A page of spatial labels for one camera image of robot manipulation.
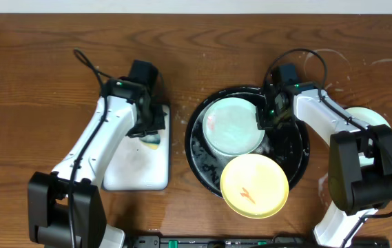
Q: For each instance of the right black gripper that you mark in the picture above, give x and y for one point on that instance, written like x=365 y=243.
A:
x=263 y=122

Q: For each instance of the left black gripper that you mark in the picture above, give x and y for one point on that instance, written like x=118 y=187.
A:
x=153 y=125

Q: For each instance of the light green plate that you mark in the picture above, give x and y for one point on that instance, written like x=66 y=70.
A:
x=372 y=118
x=230 y=126

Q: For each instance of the green yellow sponge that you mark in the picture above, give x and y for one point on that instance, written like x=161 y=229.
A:
x=151 y=141

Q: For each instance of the light green plate top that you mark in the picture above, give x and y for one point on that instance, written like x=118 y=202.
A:
x=372 y=118

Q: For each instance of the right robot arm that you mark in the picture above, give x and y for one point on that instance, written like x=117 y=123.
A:
x=357 y=193

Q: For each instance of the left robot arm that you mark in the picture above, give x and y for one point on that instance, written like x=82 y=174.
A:
x=64 y=206

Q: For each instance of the black round tray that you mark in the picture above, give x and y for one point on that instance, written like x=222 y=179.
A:
x=288 y=145

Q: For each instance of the black rectangular soap tray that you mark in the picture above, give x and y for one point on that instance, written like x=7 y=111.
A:
x=135 y=167

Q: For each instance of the yellow plate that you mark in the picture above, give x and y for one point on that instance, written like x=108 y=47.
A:
x=254 y=186

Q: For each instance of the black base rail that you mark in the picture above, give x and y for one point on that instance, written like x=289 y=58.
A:
x=179 y=242

